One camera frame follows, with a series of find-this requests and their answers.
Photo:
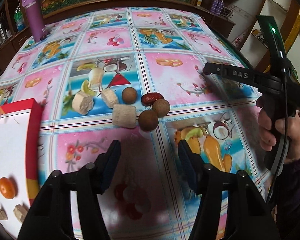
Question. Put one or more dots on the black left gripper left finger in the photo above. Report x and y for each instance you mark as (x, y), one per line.
(106, 164)

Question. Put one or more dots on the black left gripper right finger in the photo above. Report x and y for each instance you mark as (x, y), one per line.
(192, 165)

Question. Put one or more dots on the square beige biscuit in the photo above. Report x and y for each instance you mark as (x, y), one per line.
(124, 116)

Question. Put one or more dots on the brown longan fruit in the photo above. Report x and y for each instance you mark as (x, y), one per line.
(129, 95)
(148, 120)
(161, 107)

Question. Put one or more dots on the beige biscuit chunk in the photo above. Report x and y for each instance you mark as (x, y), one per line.
(82, 103)

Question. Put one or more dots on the red date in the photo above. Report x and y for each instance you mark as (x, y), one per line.
(150, 98)

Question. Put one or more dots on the red white tray box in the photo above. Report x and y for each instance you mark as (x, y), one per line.
(19, 135)

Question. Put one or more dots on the orange fruit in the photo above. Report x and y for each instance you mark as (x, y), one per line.
(7, 188)

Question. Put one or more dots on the round beige biscuit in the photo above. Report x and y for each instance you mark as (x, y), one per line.
(20, 213)

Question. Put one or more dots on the small beige biscuit cylinder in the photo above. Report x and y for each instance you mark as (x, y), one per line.
(3, 215)

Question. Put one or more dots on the person right hand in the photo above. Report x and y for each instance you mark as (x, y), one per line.
(268, 140)

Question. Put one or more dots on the colourful patterned tablecloth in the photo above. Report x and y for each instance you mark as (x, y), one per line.
(136, 75)

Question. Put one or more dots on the purple bottles on shelf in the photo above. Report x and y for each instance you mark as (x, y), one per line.
(217, 6)

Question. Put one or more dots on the wooden cabinet counter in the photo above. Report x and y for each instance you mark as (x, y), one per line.
(10, 47)

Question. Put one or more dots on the purple thermos bottle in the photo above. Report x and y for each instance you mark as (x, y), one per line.
(35, 19)

